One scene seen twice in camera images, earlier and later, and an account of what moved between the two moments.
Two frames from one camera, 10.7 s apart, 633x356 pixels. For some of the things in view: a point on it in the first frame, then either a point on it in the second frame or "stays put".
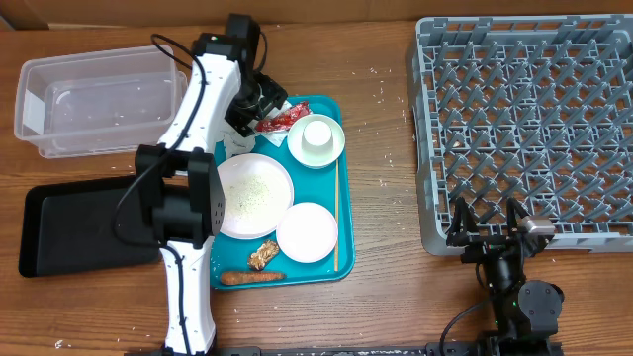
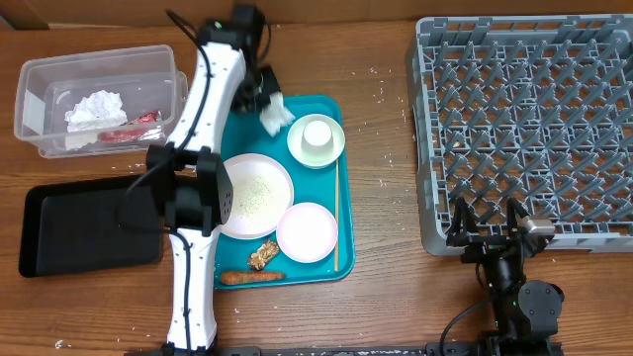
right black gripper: [462, 231] stays put
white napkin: [277, 136] to [275, 115]
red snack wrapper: [283, 119] to [145, 128]
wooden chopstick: [337, 175] stays put
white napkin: [235, 143] to [100, 110]
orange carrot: [240, 277] stays put
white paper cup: [316, 137] stays put
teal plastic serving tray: [288, 208] stays put
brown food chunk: [258, 258] stays put
